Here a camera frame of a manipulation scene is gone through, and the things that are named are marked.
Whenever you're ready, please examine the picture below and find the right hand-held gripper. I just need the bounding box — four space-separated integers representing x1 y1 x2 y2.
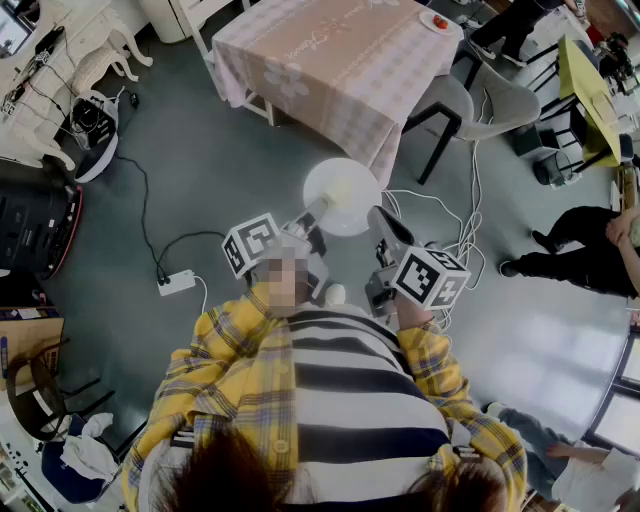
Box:
363 205 473 319

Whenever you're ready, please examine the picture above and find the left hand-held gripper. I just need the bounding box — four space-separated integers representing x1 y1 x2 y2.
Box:
222 194 335 305

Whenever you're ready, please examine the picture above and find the white round plate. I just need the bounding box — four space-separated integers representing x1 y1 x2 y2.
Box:
303 157 384 237

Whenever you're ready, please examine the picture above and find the person's right forearm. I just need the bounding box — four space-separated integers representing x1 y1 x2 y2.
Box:
394 298 481 416

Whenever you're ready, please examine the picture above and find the person's left forearm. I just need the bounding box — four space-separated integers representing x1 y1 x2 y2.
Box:
167 287 301 396

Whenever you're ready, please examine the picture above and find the table with pink checked cloth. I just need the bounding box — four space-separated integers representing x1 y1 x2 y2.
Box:
210 0 466 189

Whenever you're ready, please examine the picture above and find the person's torso striped shirt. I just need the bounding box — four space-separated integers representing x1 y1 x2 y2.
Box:
122 304 529 512

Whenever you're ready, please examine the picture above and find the white power strip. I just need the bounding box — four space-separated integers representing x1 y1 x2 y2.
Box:
157 268 197 298

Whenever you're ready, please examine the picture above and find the grey plastic chair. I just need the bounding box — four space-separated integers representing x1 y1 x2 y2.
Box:
402 62 542 186

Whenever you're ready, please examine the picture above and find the black metal chair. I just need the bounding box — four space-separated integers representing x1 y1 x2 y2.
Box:
524 42 601 151

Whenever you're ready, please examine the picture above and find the small white plate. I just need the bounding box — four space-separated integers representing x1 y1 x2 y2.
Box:
418 10 464 37

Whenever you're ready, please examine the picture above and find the white wooden chair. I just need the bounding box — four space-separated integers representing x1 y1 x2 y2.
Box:
177 0 219 76

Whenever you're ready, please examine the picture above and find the white round cabinet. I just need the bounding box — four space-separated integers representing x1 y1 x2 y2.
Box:
137 0 201 44

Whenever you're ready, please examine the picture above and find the yellow-green table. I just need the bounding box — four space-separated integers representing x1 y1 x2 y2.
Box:
557 34 624 169

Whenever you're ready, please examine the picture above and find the white ornate woven stool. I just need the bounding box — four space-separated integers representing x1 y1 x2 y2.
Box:
72 29 154 96

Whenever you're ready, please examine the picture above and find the black machine red trim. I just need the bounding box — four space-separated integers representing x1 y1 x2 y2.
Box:
0 183 84 280

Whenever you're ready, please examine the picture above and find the white ornate dresser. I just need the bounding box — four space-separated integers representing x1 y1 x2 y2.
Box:
0 0 154 171

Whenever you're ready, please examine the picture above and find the cardboard box blue label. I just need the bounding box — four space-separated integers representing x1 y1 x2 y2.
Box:
0 307 66 394

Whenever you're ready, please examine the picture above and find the crumpled white cloth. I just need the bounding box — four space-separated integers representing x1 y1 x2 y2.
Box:
59 412 120 484

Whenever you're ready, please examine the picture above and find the dark blue chair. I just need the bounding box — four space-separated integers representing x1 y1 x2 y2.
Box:
40 412 124 505

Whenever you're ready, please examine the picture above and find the white cable bundle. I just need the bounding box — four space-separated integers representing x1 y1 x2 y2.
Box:
382 64 490 331

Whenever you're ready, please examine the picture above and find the black floor cable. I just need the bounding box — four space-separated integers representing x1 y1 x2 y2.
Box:
114 154 227 281

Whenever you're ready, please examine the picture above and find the grey white device with cables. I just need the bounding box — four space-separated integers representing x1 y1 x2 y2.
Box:
73 91 121 185

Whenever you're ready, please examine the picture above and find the black window frame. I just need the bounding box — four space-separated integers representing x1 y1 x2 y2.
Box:
582 327 640 459

